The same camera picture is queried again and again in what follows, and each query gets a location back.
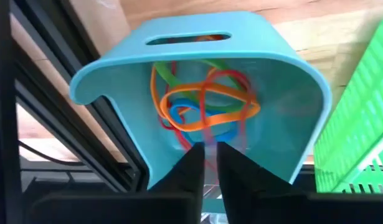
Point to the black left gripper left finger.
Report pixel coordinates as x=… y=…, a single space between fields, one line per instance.
x=185 y=177

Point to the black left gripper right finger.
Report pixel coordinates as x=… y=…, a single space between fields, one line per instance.
x=241 y=177

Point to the red rubber band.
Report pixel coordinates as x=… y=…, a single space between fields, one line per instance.
x=231 y=72
x=174 y=67

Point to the teal plastic bin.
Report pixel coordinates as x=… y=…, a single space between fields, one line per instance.
x=272 y=130

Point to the blue rubber band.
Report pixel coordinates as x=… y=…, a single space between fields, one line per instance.
x=182 y=102

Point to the green rubber band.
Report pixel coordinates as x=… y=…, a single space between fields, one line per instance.
x=166 y=76

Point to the green plastic basket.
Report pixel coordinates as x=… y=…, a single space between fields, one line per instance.
x=359 y=124

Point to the black aluminium rig frame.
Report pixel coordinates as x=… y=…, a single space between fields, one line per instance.
x=1 y=93

